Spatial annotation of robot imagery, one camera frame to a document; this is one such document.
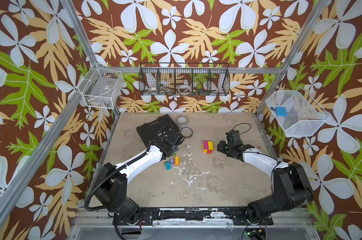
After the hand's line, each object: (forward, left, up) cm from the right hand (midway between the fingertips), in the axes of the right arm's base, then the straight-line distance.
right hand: (218, 145), depth 93 cm
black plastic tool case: (-4, +32, +24) cm, 40 cm away
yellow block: (+1, +5, -1) cm, 5 cm away
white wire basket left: (+24, +70, +27) cm, 79 cm away
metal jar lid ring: (+16, +19, -7) cm, 26 cm away
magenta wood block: (+2, +7, -2) cm, 8 cm away
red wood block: (-2, +5, -5) cm, 7 cm away
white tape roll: (+33, +21, +20) cm, 44 cm away
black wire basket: (+38, +21, +24) cm, 49 cm away
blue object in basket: (+12, -35, +18) cm, 42 cm away
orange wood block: (-7, +27, -6) cm, 28 cm away
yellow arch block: (-1, +8, -4) cm, 9 cm away
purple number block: (-7, +30, -6) cm, 31 cm away
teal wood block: (-9, +32, -7) cm, 34 cm away
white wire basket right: (+3, -41, +23) cm, 47 cm away
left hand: (-2, +30, +6) cm, 30 cm away
